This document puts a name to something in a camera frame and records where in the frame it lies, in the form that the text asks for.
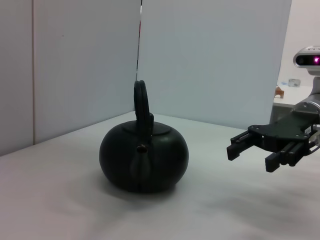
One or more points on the black cast iron teapot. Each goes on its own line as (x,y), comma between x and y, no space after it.
(162,150)

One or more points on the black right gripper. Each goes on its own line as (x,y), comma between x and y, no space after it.
(285,132)

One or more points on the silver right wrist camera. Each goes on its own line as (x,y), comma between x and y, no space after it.
(306,60)

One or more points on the small brown figurine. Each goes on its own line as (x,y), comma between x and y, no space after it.
(279,92)

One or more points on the small grey container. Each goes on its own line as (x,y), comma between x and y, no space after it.
(294,83)

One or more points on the white background table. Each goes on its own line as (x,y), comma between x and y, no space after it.
(297,93)

